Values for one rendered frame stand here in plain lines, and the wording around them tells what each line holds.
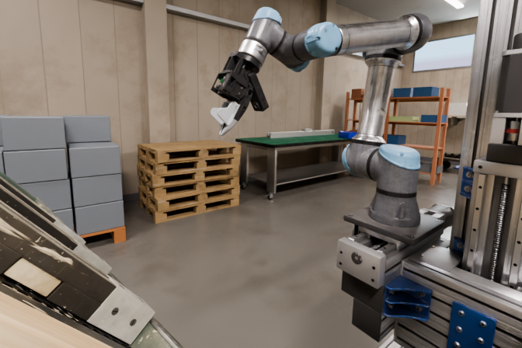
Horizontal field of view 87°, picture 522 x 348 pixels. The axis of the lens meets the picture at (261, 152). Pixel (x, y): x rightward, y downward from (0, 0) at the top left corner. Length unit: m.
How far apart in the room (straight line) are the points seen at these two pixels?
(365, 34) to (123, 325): 0.86
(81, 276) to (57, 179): 2.49
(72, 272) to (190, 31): 4.50
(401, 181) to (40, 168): 2.82
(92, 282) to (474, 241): 0.93
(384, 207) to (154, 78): 3.85
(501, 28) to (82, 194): 3.09
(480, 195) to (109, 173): 2.88
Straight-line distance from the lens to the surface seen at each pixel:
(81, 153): 3.06
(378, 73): 1.04
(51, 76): 4.34
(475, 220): 0.97
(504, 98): 0.93
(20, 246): 0.58
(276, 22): 0.82
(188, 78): 4.74
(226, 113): 0.71
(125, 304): 0.69
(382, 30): 0.85
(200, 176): 3.73
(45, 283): 0.61
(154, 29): 4.49
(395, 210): 0.93
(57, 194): 3.13
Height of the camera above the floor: 1.37
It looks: 8 degrees down
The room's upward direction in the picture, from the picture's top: 1 degrees clockwise
